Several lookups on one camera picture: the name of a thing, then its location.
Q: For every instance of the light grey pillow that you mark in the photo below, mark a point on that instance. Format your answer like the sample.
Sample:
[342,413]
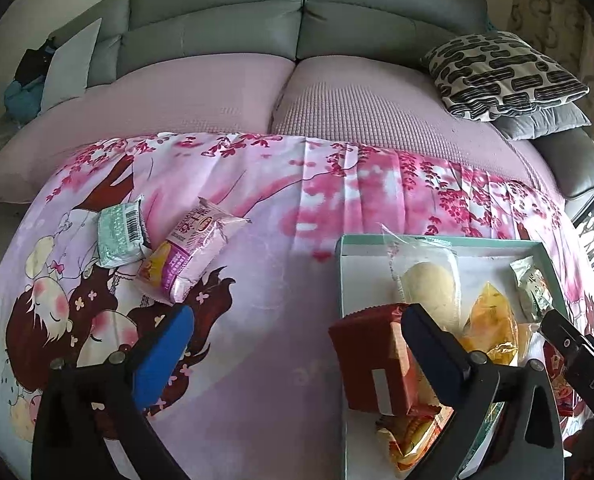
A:
[69,67]

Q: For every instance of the mint green snack packet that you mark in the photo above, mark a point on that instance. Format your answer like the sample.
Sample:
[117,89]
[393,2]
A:
[119,232]

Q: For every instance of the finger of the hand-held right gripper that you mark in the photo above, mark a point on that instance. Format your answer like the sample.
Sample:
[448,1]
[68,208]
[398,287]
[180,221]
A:
[564,335]

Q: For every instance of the pale pastry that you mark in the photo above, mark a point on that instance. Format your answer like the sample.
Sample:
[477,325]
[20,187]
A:
[429,282]

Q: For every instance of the orange snack packet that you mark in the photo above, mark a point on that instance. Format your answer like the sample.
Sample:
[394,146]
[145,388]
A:
[412,435]

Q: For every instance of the green-rimmed white tray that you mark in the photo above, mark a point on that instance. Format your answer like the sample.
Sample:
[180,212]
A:
[367,280]

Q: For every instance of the red packet with white stripe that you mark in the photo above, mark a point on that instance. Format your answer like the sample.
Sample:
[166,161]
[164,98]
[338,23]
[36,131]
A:
[372,360]

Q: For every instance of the small white snack packet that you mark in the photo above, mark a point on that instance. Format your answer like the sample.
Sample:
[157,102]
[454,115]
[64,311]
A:
[529,285]

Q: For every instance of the pink cartoon printed blanket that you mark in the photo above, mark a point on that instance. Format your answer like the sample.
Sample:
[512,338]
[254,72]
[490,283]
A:
[277,335]

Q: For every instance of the yellow cake snack packet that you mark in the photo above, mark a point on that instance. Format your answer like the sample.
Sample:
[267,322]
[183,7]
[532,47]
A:
[492,320]

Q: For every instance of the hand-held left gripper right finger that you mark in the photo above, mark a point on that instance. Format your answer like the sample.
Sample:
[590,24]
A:
[429,350]

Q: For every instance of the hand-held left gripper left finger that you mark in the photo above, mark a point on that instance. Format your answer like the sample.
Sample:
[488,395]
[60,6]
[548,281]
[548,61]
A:
[162,355]

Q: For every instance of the black and white patterned pillow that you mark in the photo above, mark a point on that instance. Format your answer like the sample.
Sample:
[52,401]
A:
[502,70]

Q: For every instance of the dark and blue bag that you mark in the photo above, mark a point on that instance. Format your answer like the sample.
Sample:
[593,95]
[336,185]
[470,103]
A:
[27,75]

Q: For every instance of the pink and purple snack packet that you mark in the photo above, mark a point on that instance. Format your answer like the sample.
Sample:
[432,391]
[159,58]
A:
[197,255]

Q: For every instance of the grey sofa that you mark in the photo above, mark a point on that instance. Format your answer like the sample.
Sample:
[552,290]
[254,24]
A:
[227,20]

